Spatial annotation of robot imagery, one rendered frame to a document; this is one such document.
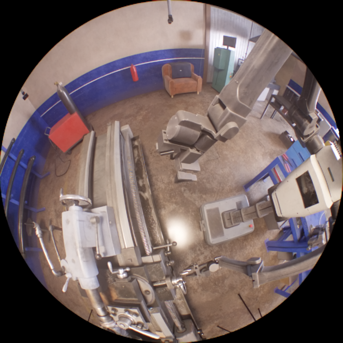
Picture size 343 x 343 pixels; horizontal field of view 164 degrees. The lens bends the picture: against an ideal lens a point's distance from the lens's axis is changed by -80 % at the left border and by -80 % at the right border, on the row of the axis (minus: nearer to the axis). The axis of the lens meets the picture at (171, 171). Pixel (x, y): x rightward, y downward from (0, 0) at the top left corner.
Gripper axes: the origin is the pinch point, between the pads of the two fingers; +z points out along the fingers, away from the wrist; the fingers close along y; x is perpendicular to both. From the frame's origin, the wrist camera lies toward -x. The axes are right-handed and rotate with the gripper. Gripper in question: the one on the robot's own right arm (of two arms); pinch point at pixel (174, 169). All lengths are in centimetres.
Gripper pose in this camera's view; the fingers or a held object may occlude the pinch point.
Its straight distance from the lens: 42.5
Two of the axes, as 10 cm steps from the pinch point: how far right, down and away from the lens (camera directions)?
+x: 8.9, 1.0, 4.5
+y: 1.4, 8.8, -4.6
